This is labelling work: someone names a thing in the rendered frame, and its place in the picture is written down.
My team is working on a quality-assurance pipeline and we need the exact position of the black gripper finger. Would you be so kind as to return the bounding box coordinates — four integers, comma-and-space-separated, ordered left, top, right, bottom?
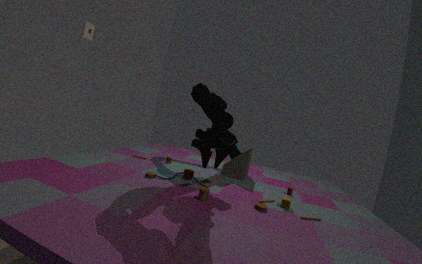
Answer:
197, 148, 212, 169
214, 149, 230, 169

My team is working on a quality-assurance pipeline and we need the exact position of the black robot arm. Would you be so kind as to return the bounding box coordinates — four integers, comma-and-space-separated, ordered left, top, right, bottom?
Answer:
191, 84, 242, 160

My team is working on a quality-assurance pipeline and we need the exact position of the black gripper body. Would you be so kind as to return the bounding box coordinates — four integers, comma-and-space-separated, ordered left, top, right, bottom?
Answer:
191, 126, 236, 153

